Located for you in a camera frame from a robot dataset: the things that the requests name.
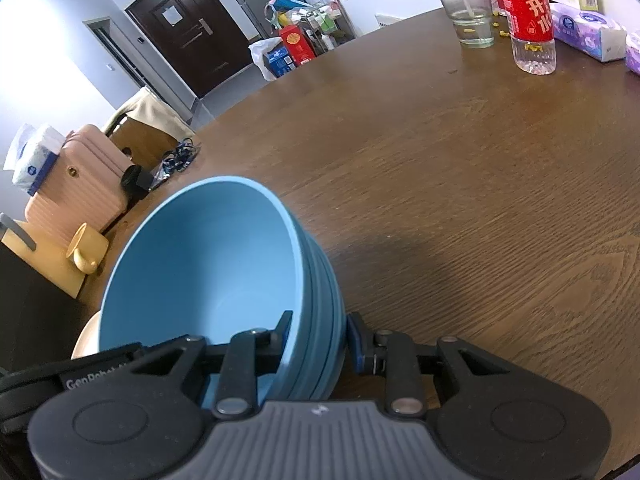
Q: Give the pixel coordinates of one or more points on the blue box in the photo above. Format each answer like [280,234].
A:
[280,61]

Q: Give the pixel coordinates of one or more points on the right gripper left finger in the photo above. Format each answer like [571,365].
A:
[238,364]

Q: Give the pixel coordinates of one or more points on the purple tissue pack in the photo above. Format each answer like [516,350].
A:
[589,32]

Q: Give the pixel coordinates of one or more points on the blue bowl front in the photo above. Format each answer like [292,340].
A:
[220,257]

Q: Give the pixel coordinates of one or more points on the wooden chair with cloth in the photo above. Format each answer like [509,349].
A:
[146,128]

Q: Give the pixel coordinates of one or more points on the white plastic bag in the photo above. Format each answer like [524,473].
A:
[259,51]

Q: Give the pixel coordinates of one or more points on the glass of water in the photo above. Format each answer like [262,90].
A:
[472,22]

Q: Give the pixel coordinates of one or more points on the pink ribbed suitcase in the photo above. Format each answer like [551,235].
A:
[83,186]

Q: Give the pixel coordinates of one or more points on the white blue tissue pack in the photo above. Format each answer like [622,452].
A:
[32,154]

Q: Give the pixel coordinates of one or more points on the black cup on chair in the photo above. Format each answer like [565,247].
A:
[136,182]

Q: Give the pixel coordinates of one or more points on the dark brown door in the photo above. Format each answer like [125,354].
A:
[198,38]

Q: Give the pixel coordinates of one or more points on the black paper bag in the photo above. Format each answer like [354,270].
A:
[39,323]

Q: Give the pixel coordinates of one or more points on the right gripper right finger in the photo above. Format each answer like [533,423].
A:
[395,357]

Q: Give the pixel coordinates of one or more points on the red label water bottle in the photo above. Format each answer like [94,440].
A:
[531,31]

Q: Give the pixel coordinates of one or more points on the yellow mug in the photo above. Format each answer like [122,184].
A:
[87,249]

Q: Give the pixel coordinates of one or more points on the wire rack with clutter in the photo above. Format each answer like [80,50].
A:
[325,26]

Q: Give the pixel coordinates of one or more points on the cream plate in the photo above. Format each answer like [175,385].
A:
[87,343]

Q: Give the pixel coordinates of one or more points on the red box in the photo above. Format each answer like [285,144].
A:
[297,45]

